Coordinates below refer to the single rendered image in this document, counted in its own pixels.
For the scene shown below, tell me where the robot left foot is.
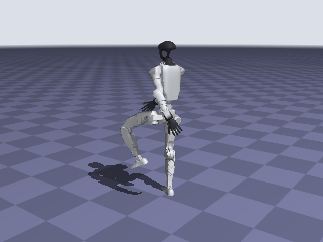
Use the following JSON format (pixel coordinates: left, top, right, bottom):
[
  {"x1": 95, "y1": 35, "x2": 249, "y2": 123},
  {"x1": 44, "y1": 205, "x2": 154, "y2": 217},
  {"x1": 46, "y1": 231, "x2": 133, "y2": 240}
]
[{"x1": 130, "y1": 158, "x2": 149, "y2": 169}]

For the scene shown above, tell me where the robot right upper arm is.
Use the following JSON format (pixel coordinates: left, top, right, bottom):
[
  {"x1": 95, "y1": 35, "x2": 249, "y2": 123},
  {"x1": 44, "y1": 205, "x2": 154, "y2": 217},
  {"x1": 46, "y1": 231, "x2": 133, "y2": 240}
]
[{"x1": 179, "y1": 66, "x2": 185, "y2": 77}]

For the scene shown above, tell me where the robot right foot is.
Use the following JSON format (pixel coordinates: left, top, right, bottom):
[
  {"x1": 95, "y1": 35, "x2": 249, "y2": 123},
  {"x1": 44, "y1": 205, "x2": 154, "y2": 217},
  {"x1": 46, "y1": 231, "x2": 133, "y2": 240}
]
[{"x1": 161, "y1": 186, "x2": 174, "y2": 196}]

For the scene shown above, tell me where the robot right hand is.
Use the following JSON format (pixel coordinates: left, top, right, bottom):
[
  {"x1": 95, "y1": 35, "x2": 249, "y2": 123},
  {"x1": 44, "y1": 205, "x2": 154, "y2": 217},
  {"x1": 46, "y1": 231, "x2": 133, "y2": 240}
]
[{"x1": 142, "y1": 98, "x2": 158, "y2": 112}]

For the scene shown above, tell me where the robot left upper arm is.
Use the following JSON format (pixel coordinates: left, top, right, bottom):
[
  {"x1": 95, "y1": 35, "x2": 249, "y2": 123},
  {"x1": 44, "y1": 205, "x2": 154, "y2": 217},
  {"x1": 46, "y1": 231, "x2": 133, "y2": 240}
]
[{"x1": 149, "y1": 66, "x2": 164, "y2": 94}]

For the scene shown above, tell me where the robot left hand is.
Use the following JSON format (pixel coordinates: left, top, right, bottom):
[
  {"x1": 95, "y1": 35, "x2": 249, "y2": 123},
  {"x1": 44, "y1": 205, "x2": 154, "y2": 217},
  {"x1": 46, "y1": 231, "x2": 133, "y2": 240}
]
[{"x1": 164, "y1": 112, "x2": 182, "y2": 136}]

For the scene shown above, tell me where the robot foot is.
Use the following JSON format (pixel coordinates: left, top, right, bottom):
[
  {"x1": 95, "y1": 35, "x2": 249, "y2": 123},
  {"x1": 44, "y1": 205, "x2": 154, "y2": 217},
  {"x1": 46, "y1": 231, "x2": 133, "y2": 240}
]
[
  {"x1": 161, "y1": 186, "x2": 174, "y2": 196},
  {"x1": 130, "y1": 158, "x2": 149, "y2": 169}
]

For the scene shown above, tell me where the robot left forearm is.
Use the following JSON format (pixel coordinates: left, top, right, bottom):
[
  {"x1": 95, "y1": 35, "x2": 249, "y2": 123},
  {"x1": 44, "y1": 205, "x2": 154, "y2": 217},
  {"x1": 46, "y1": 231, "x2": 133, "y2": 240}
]
[{"x1": 153, "y1": 90, "x2": 171, "y2": 119}]

